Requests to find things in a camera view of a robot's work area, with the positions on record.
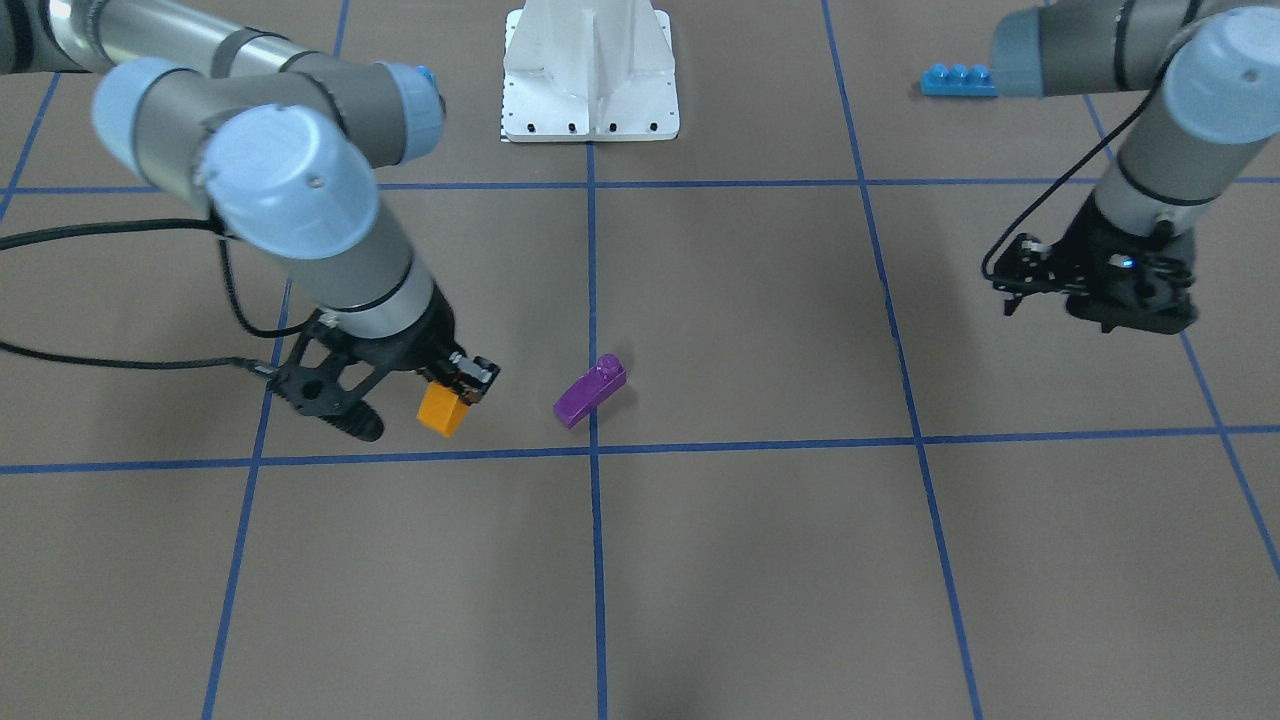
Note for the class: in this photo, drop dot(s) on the orange trapezoid block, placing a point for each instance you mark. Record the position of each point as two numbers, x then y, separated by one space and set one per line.
441 410

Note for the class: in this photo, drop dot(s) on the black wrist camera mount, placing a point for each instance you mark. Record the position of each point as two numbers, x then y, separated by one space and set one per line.
328 373

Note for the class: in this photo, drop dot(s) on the purple trapezoid block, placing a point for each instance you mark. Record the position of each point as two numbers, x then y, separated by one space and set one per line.
601 381

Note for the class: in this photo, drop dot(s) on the brown paper table mat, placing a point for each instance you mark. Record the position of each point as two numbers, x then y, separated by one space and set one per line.
838 483

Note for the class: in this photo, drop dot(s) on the long blue four-stud block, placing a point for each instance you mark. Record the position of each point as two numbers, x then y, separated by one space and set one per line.
957 80

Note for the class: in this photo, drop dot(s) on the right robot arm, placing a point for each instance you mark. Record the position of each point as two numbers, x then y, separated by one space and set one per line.
276 144

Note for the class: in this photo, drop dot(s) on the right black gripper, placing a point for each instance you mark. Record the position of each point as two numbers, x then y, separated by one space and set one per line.
417 345

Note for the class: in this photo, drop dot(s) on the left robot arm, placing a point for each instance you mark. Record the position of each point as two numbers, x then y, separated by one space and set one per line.
1208 77

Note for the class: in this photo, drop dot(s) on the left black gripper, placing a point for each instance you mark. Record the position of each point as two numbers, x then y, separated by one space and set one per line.
1087 248

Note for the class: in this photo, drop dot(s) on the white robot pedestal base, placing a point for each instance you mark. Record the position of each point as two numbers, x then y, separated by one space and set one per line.
589 71

